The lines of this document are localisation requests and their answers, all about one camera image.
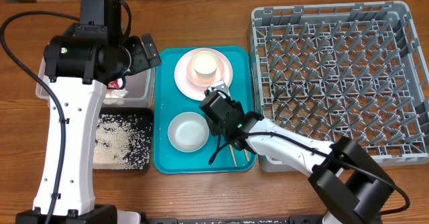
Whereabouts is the large pink plate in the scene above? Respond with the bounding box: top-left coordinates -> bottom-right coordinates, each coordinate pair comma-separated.
174,48 -> 233,101

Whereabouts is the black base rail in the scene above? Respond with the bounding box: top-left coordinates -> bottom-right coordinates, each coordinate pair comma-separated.
143,215 -> 323,224

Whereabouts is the clear plastic waste bin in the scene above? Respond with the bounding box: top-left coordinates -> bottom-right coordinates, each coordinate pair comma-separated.
35,58 -> 155,109

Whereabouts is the wooden chopstick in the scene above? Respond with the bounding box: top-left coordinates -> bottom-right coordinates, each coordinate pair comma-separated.
244,149 -> 250,162
229,145 -> 237,167

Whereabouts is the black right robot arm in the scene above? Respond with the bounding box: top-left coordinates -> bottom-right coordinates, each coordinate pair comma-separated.
199,90 -> 394,223

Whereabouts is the white napkin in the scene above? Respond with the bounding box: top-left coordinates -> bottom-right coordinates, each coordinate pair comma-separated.
103,89 -> 128,105

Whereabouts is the black tray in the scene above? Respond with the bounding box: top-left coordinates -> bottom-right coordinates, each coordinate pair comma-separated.
92,107 -> 154,171

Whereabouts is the grey bowl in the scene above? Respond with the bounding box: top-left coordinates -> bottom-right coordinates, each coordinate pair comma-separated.
168,112 -> 209,153

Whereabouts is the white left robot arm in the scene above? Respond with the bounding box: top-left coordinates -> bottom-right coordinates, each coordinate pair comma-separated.
15,34 -> 161,223

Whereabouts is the cream cup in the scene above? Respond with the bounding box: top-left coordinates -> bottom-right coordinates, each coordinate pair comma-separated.
192,51 -> 219,81

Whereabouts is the grey dish rack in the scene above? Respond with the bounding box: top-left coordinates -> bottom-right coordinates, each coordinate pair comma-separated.
249,1 -> 428,166

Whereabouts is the white rice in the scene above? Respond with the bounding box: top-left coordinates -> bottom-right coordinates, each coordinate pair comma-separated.
93,113 -> 152,170

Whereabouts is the red foil wrapper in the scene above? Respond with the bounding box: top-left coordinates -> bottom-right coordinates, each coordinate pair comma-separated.
107,78 -> 126,90

